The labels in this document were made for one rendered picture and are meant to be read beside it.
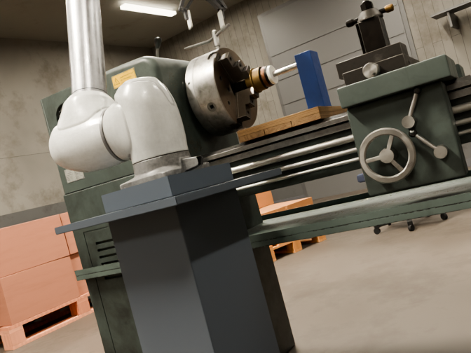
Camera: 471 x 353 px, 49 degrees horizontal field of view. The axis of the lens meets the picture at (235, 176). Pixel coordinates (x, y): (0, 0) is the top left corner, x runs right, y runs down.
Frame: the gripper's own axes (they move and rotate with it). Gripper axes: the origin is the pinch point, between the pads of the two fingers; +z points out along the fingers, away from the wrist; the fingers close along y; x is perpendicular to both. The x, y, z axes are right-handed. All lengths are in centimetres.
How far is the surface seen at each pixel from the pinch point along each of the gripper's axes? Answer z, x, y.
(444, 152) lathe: 72, 77, -23
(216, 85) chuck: 29.9, 16.6, 9.2
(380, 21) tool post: 28, 61, -28
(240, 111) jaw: 38.7, 11.8, -0.4
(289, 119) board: 49, 37, -5
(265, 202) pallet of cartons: 60, -271, -156
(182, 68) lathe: 17.2, 1.0, 13.9
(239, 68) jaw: 24.0, 16.6, -1.2
